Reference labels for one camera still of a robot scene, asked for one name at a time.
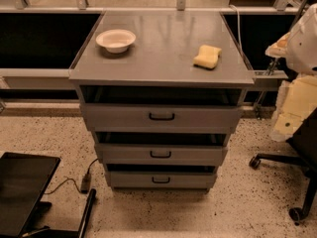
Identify grey top drawer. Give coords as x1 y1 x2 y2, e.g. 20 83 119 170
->
80 104 242 134

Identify white cable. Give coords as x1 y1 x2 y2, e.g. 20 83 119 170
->
229 4 246 59

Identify yellow sponge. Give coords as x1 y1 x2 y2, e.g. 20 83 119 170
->
193 45 222 69

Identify metal frame rail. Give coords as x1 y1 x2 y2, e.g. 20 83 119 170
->
0 68 74 90

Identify black office chair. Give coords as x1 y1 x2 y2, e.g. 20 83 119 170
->
249 109 317 222

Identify grey drawer cabinet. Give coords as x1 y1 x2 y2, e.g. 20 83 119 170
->
70 10 254 175

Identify black power adapter cable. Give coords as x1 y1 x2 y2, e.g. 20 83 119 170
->
44 158 99 195

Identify white bowl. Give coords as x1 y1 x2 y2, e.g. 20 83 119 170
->
96 29 136 54

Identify metal diagonal rod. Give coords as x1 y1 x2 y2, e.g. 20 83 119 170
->
253 0 309 119

